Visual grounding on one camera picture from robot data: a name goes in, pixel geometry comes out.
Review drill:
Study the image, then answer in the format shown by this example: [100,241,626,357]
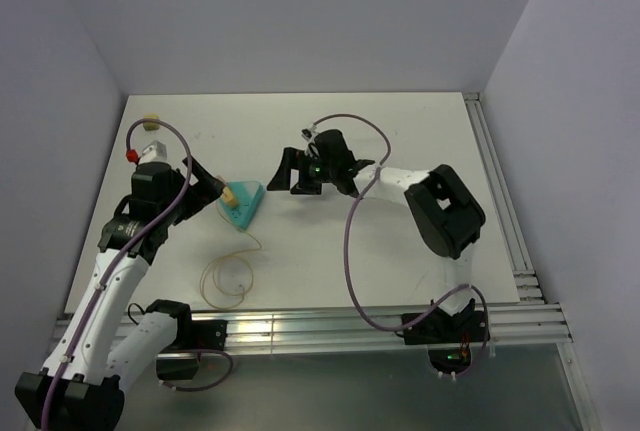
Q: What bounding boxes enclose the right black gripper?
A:
[267,147,337,195]

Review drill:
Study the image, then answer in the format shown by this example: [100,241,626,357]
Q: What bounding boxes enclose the teal triangular power strip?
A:
[218,181,265,231]

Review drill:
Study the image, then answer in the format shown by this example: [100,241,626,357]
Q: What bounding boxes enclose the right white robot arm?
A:
[267,129,487,341]

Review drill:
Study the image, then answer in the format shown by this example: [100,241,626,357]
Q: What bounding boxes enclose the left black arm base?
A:
[155,319,234,392]

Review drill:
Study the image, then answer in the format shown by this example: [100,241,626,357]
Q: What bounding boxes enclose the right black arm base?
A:
[394,298,491,380]

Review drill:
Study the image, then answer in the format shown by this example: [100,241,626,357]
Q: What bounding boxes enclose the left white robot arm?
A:
[15,157,223,430]

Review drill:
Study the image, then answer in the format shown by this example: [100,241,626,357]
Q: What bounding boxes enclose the yellow cube block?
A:
[142,114,160,132]

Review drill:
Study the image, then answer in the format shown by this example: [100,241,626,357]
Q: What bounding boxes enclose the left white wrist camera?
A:
[125,140,168,165]

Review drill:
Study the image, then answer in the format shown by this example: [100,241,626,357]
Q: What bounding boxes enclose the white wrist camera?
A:
[125,140,168,165]
[301,123,319,157]

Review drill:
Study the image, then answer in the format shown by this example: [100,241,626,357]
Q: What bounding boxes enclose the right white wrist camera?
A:
[301,123,319,157]

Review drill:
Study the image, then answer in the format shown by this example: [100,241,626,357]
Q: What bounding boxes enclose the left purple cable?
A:
[37,119,235,430]

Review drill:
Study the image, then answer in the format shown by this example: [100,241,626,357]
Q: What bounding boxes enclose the purple cable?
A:
[312,113,490,378]
[37,119,235,430]

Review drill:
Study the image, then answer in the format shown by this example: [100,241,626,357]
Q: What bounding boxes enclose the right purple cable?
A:
[312,113,490,378]

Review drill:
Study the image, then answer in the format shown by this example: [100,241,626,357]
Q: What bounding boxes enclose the aluminium rail frame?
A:
[67,92,600,430]

